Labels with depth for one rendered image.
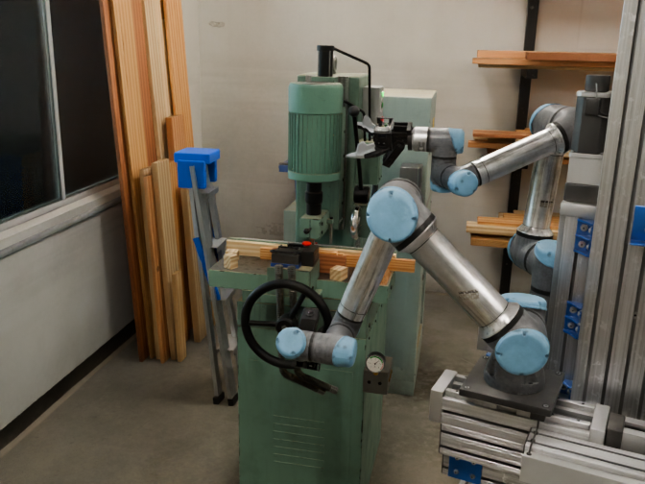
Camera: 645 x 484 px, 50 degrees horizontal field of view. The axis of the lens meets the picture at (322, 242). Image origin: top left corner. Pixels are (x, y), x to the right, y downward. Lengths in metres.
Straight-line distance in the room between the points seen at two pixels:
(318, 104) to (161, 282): 1.73
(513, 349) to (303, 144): 0.99
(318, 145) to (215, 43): 2.63
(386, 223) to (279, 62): 3.19
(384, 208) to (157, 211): 2.14
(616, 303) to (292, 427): 1.17
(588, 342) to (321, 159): 0.96
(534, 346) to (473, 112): 3.03
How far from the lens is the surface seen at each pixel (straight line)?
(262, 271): 2.32
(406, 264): 2.34
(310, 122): 2.22
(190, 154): 3.05
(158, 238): 3.59
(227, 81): 4.76
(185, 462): 2.99
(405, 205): 1.53
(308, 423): 2.47
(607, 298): 1.89
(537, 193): 2.31
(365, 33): 4.54
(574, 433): 1.84
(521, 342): 1.61
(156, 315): 3.67
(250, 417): 2.52
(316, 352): 1.73
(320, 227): 2.31
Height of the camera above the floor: 1.65
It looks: 16 degrees down
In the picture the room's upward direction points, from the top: 1 degrees clockwise
